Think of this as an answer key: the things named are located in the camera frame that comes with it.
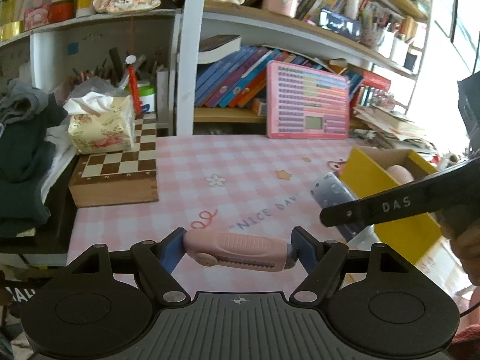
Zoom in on pink utility knife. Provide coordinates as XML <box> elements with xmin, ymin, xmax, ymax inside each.
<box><xmin>184</xmin><ymin>229</ymin><xmax>295</xmax><ymax>272</ymax></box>

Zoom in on dark green garment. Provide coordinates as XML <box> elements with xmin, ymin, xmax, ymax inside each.
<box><xmin>0</xmin><ymin>95</ymin><xmax>70</xmax><ymax>239</ymax></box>

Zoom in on pink box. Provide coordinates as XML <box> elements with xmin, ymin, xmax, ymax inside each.
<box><xmin>23</xmin><ymin>2</ymin><xmax>51</xmax><ymax>31</ymax></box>

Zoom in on black keyboard case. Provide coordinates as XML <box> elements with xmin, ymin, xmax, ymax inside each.
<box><xmin>0</xmin><ymin>270</ymin><xmax>38</xmax><ymax>317</ymax></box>

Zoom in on red fuzzy cloth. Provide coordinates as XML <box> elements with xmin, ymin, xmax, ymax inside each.
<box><xmin>452</xmin><ymin>322</ymin><xmax>480</xmax><ymax>360</ymax></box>

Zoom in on grey garment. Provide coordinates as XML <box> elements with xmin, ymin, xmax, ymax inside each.
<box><xmin>0</xmin><ymin>79</ymin><xmax>49</xmax><ymax>124</ymax></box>

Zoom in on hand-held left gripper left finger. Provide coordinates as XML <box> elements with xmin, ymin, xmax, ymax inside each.
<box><xmin>67</xmin><ymin>227</ymin><xmax>192</xmax><ymax>306</ymax></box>

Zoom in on red book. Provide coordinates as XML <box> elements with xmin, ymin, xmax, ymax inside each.
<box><xmin>362</xmin><ymin>71</ymin><xmax>391</xmax><ymax>91</ymax></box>

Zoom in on pink checked tablecloth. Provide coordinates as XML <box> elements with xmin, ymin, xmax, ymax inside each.
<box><xmin>67</xmin><ymin>135</ymin><xmax>473</xmax><ymax>297</ymax></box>

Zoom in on orange white bottle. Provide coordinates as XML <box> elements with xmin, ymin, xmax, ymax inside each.
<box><xmin>49</xmin><ymin>0</ymin><xmax>75</xmax><ymax>23</ymax></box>

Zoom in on wooden chessboard box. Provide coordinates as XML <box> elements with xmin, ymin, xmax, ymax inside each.
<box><xmin>68</xmin><ymin>114</ymin><xmax>160</xmax><ymax>208</ymax></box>

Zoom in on small screen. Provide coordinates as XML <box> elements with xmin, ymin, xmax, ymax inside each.
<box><xmin>318</xmin><ymin>7</ymin><xmax>362</xmax><ymax>42</ymax></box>

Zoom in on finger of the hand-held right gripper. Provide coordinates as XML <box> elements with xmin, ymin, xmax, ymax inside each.
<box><xmin>320</xmin><ymin>163</ymin><xmax>480</xmax><ymax>228</ymax></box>

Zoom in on thick paperback book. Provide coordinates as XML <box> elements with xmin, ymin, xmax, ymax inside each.
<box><xmin>198</xmin><ymin>34</ymin><xmax>242</xmax><ymax>64</ymax></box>

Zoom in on pink plush toy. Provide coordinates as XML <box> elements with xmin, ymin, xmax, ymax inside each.
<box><xmin>386</xmin><ymin>165</ymin><xmax>415</xmax><ymax>186</ymax></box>

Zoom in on white storage box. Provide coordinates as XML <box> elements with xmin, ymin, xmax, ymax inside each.
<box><xmin>379</xmin><ymin>30</ymin><xmax>409</xmax><ymax>64</ymax></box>

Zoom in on row of blue books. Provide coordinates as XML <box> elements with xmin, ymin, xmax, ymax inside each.
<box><xmin>195</xmin><ymin>45</ymin><xmax>271</xmax><ymax>109</ymax></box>

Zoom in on yellow cardboard box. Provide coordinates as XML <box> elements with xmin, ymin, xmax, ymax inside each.
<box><xmin>337</xmin><ymin>147</ymin><xmax>451</xmax><ymax>267</ymax></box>

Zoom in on row of mixed books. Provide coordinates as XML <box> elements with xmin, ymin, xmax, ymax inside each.
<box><xmin>337</xmin><ymin>58</ymin><xmax>366</xmax><ymax>109</ymax></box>

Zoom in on small blue label bottle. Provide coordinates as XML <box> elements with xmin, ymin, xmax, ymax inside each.
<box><xmin>310</xmin><ymin>172</ymin><xmax>376</xmax><ymax>241</ymax></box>

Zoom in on stack of papers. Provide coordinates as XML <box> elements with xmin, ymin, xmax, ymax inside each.
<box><xmin>350</xmin><ymin>103</ymin><xmax>439</xmax><ymax>154</ymax></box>

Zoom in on black cable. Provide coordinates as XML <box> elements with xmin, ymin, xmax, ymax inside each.
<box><xmin>459</xmin><ymin>300</ymin><xmax>480</xmax><ymax>317</ymax></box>

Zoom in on bunch of pens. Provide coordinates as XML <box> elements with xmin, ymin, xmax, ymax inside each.
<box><xmin>69</xmin><ymin>47</ymin><xmax>130</xmax><ymax>91</ymax></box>

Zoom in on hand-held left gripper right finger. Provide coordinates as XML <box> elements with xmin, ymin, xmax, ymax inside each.
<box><xmin>289</xmin><ymin>226</ymin><xmax>409</xmax><ymax>304</ymax></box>

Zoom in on person's right hand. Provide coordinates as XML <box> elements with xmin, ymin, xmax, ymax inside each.
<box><xmin>450</xmin><ymin>225</ymin><xmax>480</xmax><ymax>282</ymax></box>

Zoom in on pink learning tablet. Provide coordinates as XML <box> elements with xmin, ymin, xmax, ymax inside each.
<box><xmin>266</xmin><ymin>60</ymin><xmax>350</xmax><ymax>140</ymax></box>

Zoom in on red pen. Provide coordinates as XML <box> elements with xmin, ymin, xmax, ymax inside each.
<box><xmin>125</xmin><ymin>55</ymin><xmax>143</xmax><ymax>115</ymax></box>

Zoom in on pen cups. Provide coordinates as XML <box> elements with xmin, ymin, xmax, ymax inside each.
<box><xmin>360</xmin><ymin>7</ymin><xmax>394</xmax><ymax>49</ymax></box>

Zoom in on green white cup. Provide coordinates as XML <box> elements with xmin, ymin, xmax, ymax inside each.
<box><xmin>127</xmin><ymin>80</ymin><xmax>156</xmax><ymax>114</ymax></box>

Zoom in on floral tissue box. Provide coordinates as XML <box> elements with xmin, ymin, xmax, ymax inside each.
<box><xmin>64</xmin><ymin>92</ymin><xmax>136</xmax><ymax>154</ymax></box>

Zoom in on gold foil box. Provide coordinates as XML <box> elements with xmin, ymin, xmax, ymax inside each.
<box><xmin>0</xmin><ymin>20</ymin><xmax>24</xmax><ymax>42</ymax></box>

